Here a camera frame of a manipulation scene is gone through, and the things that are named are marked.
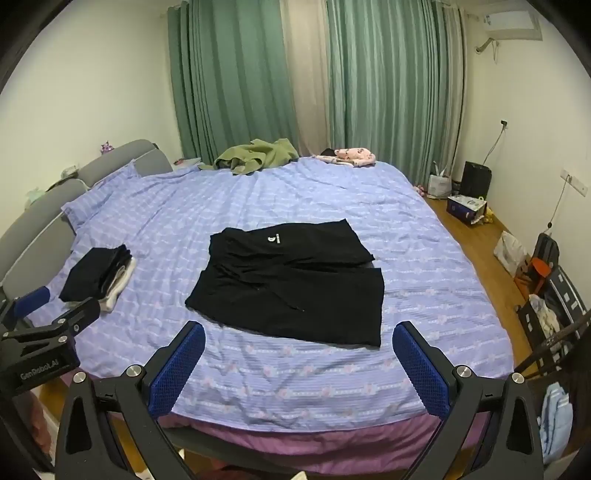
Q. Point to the white air conditioner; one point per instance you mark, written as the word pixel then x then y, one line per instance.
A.
pixel 508 23

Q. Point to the white wall outlet strip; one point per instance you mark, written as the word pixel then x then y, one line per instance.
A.
pixel 575 182

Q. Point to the bed with purple base cover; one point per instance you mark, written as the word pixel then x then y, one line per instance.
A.
pixel 300 445

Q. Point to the folded white garment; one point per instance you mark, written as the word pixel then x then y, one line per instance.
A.
pixel 117 286

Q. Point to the yellow toy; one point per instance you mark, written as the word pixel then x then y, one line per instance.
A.
pixel 487 216

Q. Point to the beige curtain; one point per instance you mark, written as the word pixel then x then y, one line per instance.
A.
pixel 304 78

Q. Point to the black box appliance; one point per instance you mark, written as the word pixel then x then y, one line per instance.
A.
pixel 475 181

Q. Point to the blue and white box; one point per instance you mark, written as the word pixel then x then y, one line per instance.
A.
pixel 464 210

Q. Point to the white cloth pile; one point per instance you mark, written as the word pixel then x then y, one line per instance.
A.
pixel 545 316

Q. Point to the purple patterned bed sheet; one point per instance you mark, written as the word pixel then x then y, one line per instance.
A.
pixel 323 194

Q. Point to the white plastic bag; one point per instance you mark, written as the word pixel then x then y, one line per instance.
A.
pixel 508 254

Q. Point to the black pants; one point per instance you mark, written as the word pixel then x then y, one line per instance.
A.
pixel 286 295

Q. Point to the orange frame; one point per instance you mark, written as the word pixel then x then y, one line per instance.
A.
pixel 535 270

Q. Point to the pink patterned garment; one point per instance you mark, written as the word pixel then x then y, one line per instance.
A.
pixel 353 156

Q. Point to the grey padded headboard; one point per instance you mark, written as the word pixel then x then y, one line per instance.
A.
pixel 41 221

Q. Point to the green curtain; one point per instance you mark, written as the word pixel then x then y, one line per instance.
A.
pixel 383 78
pixel 231 78

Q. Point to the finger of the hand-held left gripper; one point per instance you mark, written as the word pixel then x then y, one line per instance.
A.
pixel 81 317
pixel 31 299

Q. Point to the purple patterned pillow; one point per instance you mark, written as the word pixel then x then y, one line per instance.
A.
pixel 104 194

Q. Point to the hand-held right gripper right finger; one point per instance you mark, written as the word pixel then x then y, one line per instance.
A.
pixel 422 374

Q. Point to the small purple toy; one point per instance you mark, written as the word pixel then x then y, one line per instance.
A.
pixel 107 146

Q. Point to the folded black clothes stack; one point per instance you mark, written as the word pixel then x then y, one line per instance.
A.
pixel 92 274

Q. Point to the olive green jacket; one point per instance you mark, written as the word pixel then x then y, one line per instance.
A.
pixel 258 154

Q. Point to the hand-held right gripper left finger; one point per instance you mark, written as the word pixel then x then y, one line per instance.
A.
pixel 178 369

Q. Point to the white paper bag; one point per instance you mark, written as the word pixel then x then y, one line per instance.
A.
pixel 439 185

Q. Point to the light blue cloth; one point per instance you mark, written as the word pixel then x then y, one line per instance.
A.
pixel 553 420

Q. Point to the black backpack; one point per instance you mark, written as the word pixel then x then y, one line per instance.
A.
pixel 545 249

